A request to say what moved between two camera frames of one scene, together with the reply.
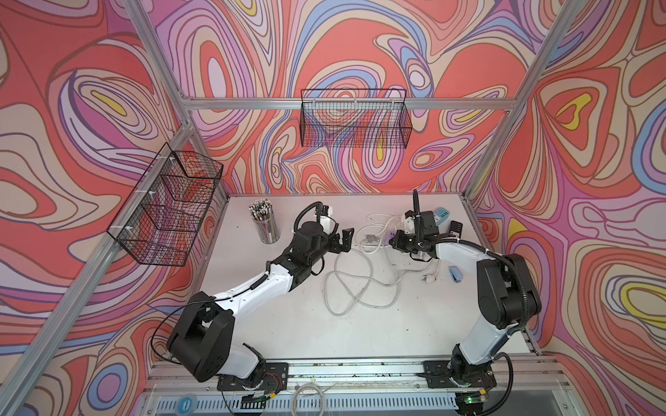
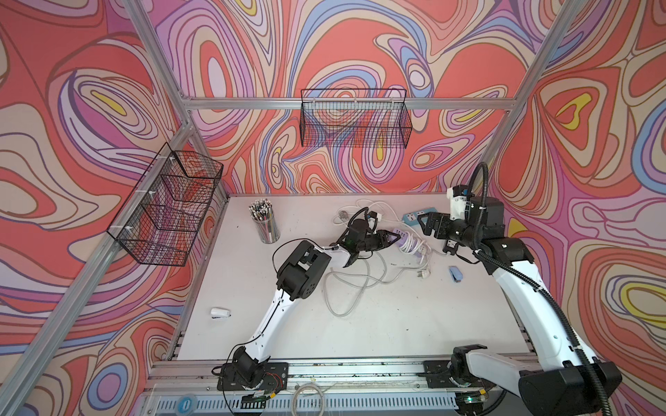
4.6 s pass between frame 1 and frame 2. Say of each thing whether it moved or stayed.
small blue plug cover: stayed
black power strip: moved
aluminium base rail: stayed
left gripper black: moved
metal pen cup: stayed
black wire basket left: stayed
